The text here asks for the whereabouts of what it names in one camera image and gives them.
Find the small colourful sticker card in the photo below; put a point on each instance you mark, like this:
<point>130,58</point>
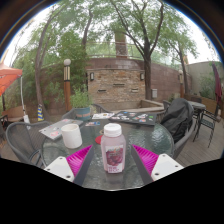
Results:
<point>92,123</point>

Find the dark round side table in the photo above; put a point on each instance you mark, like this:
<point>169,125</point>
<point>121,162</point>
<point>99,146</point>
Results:
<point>197,106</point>

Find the blue yellow striped cone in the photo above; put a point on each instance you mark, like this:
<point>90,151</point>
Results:
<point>40,113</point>

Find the orange patio umbrella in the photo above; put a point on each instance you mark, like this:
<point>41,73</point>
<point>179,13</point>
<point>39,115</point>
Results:
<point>8,76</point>

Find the white ceramic cup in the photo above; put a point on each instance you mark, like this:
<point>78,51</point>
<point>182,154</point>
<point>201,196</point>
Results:
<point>71,136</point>

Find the wooden lamp post white globe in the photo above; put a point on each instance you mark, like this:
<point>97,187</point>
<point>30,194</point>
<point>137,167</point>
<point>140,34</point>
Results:
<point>181,83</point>
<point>67,86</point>

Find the silver laptop with stickers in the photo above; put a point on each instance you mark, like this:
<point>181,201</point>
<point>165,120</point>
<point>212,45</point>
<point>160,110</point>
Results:
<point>55,130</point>

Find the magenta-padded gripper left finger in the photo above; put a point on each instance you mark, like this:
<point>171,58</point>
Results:
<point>60,166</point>

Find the group of dark patio chairs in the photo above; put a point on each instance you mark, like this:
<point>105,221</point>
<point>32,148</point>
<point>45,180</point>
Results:
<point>3,123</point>

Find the black wall lamp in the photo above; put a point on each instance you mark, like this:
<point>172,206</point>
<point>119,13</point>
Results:
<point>92,76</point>
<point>142,76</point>

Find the pink drink bottle white cap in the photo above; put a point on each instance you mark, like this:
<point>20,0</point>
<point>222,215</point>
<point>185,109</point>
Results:
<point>113,150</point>

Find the grey patio chair with backpack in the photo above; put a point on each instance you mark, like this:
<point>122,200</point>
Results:
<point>183,141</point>

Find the grey mesh patio chair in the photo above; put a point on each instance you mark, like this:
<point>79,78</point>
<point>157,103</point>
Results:
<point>20,140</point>
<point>98,108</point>

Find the black metal chair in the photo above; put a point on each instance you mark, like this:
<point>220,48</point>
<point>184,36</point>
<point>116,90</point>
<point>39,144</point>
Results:
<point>210,123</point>

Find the closed maroon patio umbrella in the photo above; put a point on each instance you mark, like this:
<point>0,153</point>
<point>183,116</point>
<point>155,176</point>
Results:
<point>217,83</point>

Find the grey wall utility box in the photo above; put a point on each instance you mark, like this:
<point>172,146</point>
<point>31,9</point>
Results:
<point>154,93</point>

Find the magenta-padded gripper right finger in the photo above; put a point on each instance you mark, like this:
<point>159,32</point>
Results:
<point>165,166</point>

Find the wooden bench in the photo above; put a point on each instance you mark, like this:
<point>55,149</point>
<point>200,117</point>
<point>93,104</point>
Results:
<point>13,113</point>

